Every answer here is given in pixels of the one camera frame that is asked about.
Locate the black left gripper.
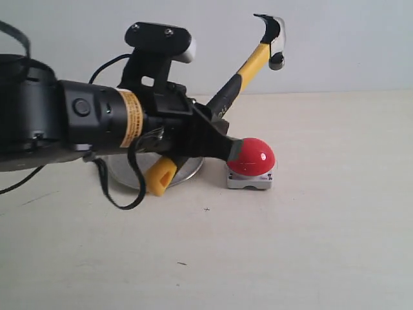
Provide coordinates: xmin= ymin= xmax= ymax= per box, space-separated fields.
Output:
xmin=121 ymin=47 xmax=244 ymax=168

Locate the yellow black claw hammer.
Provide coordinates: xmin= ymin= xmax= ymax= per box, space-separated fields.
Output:
xmin=145 ymin=14 xmax=287 ymax=196

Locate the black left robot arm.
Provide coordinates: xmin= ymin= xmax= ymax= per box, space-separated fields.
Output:
xmin=1 ymin=49 xmax=243 ymax=171

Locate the red dome push button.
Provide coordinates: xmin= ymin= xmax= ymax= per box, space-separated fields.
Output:
xmin=227 ymin=138 xmax=276 ymax=191

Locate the round steel plate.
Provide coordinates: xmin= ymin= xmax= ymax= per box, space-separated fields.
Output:
xmin=101 ymin=153 xmax=204 ymax=190

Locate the black cable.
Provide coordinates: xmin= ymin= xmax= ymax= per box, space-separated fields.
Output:
xmin=0 ymin=19 xmax=152 ymax=211

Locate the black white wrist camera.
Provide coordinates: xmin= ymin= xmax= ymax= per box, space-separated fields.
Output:
xmin=125 ymin=22 xmax=197 ymax=63

